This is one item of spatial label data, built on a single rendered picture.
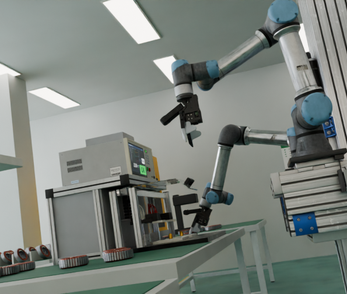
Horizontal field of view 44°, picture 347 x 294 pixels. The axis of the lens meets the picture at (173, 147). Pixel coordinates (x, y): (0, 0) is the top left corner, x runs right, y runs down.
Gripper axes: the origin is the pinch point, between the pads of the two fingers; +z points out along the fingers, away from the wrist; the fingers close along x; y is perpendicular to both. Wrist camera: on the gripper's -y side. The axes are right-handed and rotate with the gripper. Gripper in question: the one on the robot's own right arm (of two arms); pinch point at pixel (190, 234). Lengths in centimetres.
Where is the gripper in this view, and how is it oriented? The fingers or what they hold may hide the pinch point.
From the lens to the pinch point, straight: 278.6
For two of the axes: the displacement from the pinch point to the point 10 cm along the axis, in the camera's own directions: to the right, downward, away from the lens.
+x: 2.4, 1.4, 9.6
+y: 9.1, 3.2, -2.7
